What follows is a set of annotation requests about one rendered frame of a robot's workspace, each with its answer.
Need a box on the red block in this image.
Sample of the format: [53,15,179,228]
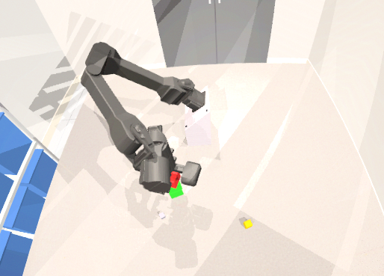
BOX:
[171,171,181,188]

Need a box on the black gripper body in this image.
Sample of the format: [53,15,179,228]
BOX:
[168,148,202,187]

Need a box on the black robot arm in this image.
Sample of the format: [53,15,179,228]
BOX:
[81,42,206,195]

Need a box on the green block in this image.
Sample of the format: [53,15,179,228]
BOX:
[169,190,183,198]
[170,182,182,194]

